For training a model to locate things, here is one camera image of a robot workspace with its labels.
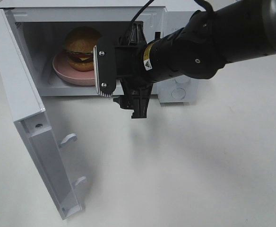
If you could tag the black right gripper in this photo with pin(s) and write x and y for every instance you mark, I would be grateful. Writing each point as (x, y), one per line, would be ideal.
(140, 65)

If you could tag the round white door button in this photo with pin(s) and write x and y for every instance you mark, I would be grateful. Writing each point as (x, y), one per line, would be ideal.
(178, 93)

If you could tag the burger with lettuce and tomato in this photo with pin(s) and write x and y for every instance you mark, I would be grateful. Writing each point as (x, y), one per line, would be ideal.
(79, 45)

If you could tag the pink round plate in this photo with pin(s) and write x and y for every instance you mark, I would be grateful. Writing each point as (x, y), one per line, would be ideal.
(68, 74)

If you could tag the white microwave door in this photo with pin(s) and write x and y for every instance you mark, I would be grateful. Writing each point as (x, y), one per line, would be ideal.
(30, 117)

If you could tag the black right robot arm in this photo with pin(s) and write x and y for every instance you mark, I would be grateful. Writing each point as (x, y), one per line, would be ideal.
(211, 39)

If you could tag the white microwave oven body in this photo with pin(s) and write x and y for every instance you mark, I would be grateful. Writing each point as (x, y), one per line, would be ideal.
(33, 31)

